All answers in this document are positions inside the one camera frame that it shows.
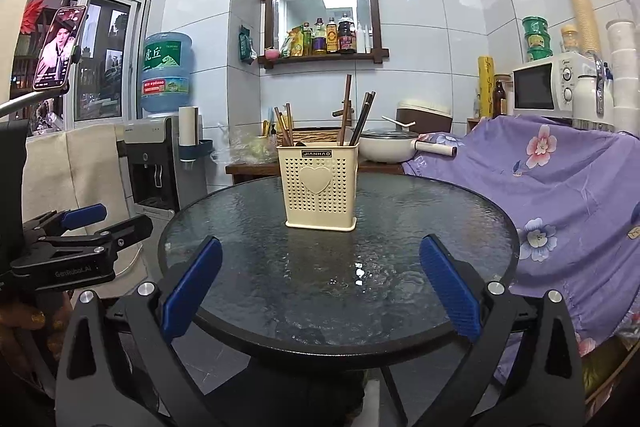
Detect green packet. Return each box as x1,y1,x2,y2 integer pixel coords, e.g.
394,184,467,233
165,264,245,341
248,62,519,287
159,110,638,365
239,24,257,65

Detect cream plastic utensil holder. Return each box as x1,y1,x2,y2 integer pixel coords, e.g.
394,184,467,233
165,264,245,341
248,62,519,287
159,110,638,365
276,144,360,230

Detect black chopstick gold band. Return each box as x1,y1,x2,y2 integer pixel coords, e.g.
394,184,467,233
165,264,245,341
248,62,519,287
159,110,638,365
348,92,372,146
352,91,377,146

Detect round glass table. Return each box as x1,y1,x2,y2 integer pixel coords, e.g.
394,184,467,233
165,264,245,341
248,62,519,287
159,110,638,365
157,171,518,413

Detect sliding window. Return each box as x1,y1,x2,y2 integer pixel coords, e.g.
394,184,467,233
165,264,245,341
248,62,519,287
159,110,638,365
15,0,153,128

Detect stacks of white foam cups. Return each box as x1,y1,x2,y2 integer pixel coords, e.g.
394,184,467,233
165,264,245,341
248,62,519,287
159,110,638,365
605,0,640,135

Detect beige drink cup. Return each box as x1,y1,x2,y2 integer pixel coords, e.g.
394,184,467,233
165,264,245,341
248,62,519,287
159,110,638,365
560,24,580,54

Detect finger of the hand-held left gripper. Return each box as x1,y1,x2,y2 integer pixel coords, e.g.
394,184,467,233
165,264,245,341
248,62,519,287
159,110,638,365
94,214,154,258
22,203,108,239

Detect yellow snack packet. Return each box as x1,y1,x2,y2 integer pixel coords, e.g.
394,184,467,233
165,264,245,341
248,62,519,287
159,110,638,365
280,29,303,58

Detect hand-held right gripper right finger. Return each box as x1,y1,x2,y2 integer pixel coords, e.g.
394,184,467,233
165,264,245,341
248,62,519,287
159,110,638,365
405,234,587,427

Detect grey water dispenser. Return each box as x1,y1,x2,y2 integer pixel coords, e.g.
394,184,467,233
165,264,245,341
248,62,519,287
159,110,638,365
122,116,208,220

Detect brown glass bottle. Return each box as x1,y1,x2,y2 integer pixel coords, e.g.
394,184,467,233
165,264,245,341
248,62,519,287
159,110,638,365
492,79,507,118

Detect yellow roll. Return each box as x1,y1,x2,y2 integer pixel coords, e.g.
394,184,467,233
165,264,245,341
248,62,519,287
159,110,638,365
477,56,496,120

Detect person's left hand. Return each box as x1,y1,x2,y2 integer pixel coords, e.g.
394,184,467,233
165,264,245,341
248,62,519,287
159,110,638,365
0,294,73,358

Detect dark soy sauce bottle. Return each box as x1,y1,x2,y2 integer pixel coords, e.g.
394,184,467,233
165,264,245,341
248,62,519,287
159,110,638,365
337,13,356,54

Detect white frying pan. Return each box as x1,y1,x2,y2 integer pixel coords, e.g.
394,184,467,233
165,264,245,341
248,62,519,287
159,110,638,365
359,129,458,164

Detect white microwave oven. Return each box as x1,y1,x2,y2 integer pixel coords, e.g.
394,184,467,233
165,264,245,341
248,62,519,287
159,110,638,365
511,54,601,115

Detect white cup dispenser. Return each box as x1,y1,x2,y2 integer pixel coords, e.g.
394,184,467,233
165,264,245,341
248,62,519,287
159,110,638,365
178,106,216,170

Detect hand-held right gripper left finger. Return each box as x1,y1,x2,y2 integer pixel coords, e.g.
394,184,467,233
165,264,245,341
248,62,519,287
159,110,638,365
52,234,236,427

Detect pile of brown chopsticks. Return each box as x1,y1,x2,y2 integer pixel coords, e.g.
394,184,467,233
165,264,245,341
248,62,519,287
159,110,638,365
273,74,353,146

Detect clear plastic bag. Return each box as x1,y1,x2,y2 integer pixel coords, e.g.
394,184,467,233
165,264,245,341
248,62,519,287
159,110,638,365
217,122,278,162

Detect beige cloth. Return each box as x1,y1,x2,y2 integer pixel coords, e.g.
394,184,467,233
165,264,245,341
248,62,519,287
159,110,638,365
22,124,151,273

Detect purple floral cloth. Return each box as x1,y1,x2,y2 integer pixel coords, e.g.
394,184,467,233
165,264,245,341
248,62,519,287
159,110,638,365
402,114,640,388

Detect brown white rice cooker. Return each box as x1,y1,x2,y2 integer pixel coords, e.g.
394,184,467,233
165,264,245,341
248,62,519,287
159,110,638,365
397,101,453,138

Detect white electric kettle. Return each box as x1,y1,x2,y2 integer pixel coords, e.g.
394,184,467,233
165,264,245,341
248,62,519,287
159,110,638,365
572,57,615,130

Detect patterned fabric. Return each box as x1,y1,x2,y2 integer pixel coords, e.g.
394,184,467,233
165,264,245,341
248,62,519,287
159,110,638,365
582,337,640,418

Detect blue water jug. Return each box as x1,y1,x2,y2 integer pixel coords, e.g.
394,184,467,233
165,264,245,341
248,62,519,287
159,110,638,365
140,32,195,118

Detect red paper decoration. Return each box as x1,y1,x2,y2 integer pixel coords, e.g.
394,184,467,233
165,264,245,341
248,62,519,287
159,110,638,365
22,0,48,32

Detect smartphone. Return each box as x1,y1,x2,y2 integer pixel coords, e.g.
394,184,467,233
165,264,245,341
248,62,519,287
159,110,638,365
32,4,88,92

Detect person's dark trousers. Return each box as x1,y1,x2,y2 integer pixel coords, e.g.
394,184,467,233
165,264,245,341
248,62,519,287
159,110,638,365
250,357,386,427

